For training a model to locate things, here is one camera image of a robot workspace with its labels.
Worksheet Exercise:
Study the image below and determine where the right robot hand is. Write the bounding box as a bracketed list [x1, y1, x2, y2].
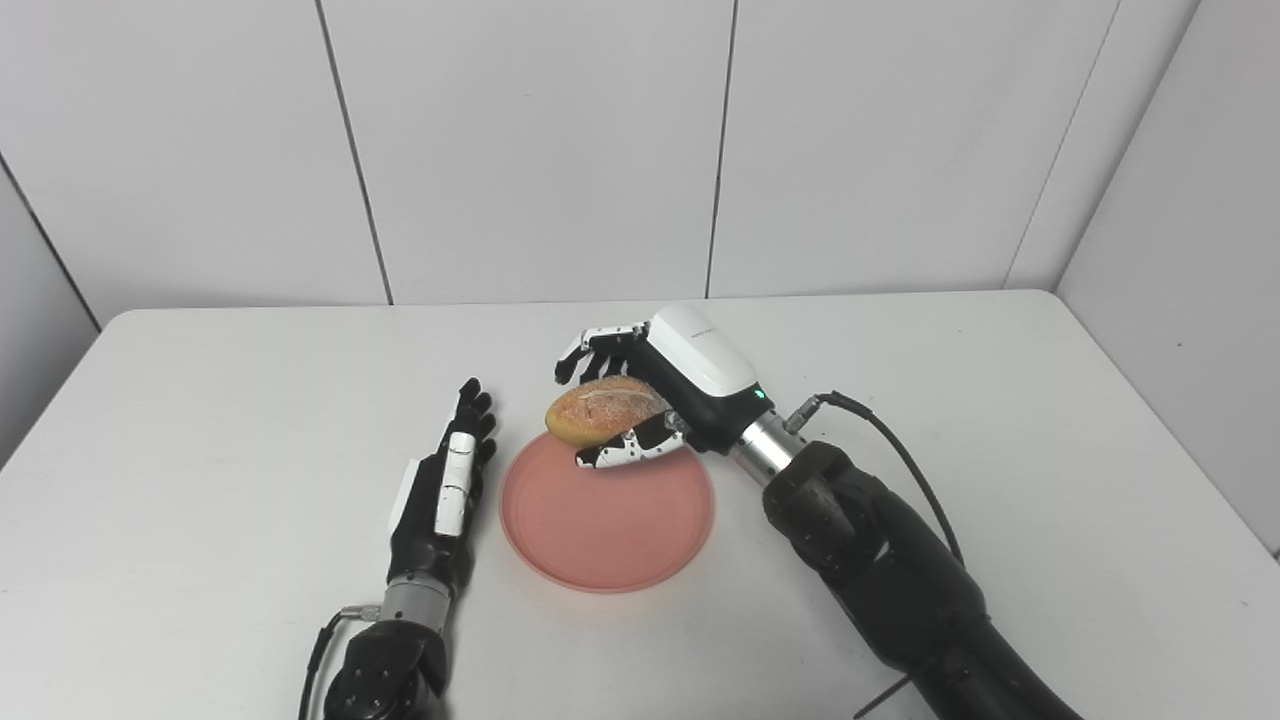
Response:
[554, 302, 775, 470]

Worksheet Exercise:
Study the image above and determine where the bread roll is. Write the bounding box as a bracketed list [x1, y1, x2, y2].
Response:
[545, 375, 673, 449]

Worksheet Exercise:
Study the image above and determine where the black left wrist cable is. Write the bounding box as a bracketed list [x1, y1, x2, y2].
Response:
[298, 603, 383, 720]

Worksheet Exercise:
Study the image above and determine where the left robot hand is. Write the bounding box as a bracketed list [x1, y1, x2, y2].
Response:
[386, 377, 499, 599]

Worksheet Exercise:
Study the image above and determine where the pink plate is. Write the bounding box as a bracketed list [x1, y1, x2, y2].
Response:
[499, 430, 716, 595]

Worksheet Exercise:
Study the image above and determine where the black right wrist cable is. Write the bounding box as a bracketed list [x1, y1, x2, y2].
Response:
[785, 391, 967, 569]

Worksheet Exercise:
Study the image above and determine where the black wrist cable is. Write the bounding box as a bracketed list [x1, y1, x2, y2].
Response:
[298, 603, 383, 720]
[785, 391, 967, 569]

